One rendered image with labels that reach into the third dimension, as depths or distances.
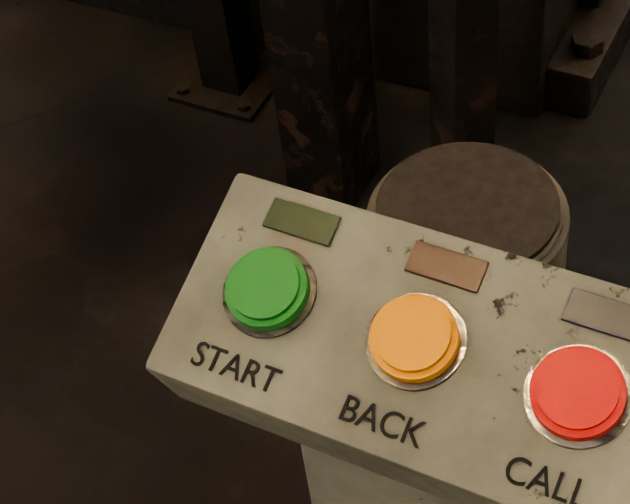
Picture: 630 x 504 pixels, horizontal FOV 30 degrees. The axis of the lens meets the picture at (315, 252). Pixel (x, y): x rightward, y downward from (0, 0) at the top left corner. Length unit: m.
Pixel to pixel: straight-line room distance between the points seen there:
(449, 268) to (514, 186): 0.18
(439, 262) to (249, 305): 0.09
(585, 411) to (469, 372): 0.05
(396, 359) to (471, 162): 0.23
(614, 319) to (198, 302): 0.19
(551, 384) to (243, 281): 0.15
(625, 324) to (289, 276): 0.15
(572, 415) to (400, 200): 0.24
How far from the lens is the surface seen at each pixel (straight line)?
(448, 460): 0.51
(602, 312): 0.52
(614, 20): 1.58
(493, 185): 0.71
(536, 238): 0.68
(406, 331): 0.52
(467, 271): 0.53
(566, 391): 0.50
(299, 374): 0.54
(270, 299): 0.54
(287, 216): 0.56
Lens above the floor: 1.02
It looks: 48 degrees down
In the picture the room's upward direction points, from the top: 8 degrees counter-clockwise
